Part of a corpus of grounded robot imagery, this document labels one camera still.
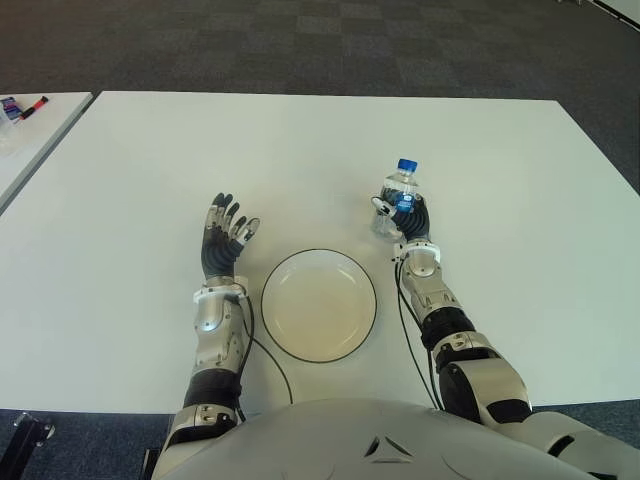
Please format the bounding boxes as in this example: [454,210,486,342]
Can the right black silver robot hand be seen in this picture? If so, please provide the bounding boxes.
[370,192,432,245]

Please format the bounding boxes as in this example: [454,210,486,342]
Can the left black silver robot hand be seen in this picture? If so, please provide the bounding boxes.
[199,192,263,280]

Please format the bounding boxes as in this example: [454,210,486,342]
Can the clear water bottle blue cap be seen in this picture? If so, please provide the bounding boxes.
[369,157,420,241]

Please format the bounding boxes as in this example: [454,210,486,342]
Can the white plate black rim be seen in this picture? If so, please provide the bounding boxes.
[260,248,379,364]

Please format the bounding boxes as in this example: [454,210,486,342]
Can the grey robot torso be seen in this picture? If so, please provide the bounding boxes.
[149,397,640,480]

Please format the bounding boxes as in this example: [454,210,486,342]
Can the red marker pen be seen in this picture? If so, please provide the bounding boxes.
[17,94,50,123]

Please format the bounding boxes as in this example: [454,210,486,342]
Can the white panel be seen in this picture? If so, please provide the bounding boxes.
[589,0,640,24]

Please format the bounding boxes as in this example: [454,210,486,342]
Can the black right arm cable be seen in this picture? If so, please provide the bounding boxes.
[392,257,444,409]

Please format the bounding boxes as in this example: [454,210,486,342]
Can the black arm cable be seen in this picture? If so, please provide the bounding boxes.
[227,294,294,404]
[392,257,444,409]

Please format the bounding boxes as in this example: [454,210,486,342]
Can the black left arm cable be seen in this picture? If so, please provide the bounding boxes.
[227,294,294,404]

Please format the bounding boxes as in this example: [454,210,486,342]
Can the black metal stand frame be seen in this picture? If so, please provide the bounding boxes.
[12,413,55,476]

